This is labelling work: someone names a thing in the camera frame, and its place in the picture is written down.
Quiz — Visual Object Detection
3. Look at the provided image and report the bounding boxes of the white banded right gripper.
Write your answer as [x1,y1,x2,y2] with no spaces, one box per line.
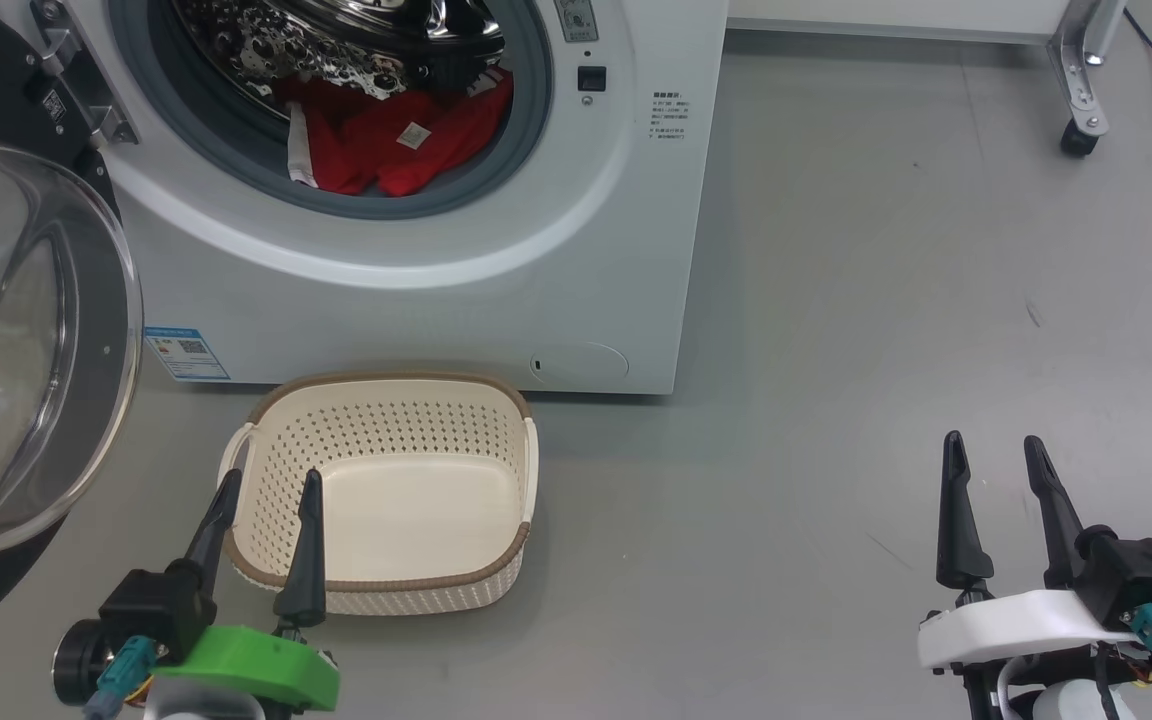
[916,430,1142,673]

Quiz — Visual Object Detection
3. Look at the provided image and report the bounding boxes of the white front-load washing machine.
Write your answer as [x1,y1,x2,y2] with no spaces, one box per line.
[0,0,730,396]

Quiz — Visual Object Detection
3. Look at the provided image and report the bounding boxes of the teal plug left camera cable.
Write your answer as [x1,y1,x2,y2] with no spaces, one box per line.
[84,635,159,720]

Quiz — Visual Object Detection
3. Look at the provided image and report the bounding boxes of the round black glass washer door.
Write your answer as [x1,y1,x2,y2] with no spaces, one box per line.
[0,0,145,656]

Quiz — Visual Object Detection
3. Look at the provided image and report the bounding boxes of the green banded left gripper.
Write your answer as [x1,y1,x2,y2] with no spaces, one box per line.
[151,467,341,713]

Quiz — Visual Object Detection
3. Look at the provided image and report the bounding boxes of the cream perforated laundry basket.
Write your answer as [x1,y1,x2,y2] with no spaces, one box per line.
[217,372,540,617]

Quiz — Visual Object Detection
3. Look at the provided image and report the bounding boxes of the red clothes with white trim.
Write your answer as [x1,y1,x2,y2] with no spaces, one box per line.
[274,68,515,198]

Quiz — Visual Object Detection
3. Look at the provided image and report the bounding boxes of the blue white energy label sticker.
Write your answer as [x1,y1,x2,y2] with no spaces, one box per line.
[144,325,232,382]

